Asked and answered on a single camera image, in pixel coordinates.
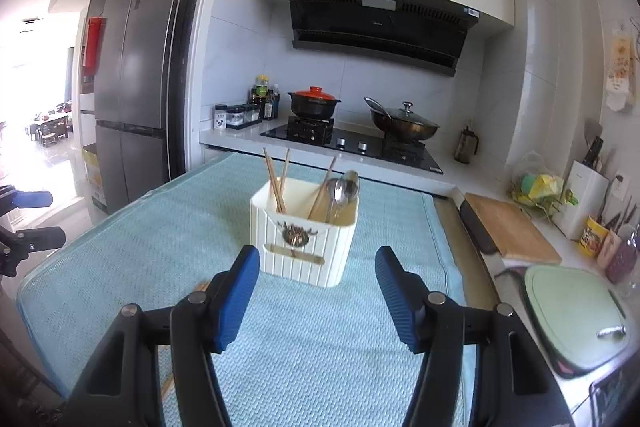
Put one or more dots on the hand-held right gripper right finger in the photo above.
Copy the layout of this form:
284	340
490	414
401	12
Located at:
400	302

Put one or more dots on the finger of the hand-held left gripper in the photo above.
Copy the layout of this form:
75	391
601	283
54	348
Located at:
35	239
30	199

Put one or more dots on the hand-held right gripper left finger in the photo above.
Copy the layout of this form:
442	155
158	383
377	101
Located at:
240	302

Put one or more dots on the cream ribbed utensil holder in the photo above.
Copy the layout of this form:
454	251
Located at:
305	242

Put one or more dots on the small metal spoon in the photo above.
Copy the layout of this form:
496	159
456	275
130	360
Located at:
334	193

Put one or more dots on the large metal spoon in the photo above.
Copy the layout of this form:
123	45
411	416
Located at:
350	184

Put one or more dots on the row of wooden chopsticks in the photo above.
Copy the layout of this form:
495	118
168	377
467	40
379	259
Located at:
270	177

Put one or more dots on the cardboard box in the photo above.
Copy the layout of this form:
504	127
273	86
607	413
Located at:
95	177

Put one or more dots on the wooden dining furniture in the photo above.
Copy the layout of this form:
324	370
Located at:
50	129

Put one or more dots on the light blue towel mat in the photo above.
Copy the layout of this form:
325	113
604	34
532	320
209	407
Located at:
150	232

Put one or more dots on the wooden cutting board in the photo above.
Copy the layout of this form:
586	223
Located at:
515	229

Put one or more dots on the black gas stove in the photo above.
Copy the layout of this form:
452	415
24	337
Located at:
360	147

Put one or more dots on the grey refrigerator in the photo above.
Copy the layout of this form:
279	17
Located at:
140	72

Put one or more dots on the red hanging decoration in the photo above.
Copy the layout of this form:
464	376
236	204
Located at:
94	42

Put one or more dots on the green cutting board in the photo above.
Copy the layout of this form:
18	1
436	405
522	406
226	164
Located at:
570	312

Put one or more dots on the wok with glass lid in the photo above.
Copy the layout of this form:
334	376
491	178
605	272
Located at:
405	122

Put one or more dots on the yellow green bag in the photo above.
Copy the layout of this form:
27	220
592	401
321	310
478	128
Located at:
540	187

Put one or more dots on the spice jar rack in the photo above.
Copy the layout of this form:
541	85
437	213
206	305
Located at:
235	116

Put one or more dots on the sauce bottles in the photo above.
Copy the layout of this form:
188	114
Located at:
262	99

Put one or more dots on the yellow cup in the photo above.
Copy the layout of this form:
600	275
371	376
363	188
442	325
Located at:
593	236

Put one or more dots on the white knife block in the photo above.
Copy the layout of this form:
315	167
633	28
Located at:
582	197

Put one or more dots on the black pot with red lid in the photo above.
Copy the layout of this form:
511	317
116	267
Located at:
312	103

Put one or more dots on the purple soap dispenser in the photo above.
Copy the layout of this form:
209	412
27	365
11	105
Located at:
624	259

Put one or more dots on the metal dish rack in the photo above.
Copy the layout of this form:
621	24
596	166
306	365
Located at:
612	399

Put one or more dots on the black range hood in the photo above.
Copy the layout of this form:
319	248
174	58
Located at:
375	27

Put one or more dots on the wall socket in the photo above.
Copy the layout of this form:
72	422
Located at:
620	188

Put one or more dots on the wall hanging organizer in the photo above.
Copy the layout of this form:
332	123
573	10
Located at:
620	67

